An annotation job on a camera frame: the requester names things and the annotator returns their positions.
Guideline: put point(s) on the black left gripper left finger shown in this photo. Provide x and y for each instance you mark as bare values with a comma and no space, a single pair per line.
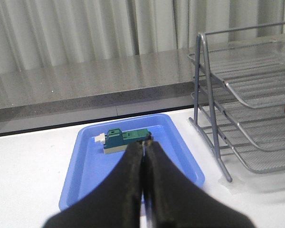
114,203

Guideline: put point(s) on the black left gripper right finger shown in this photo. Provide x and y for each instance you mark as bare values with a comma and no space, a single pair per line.
173,201

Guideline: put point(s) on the blue plastic tray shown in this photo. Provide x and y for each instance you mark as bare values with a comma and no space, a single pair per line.
89,165

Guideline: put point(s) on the green terminal block module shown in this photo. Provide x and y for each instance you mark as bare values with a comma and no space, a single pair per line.
116,140

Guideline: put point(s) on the grey stone counter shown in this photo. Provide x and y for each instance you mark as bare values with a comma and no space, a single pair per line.
102,89

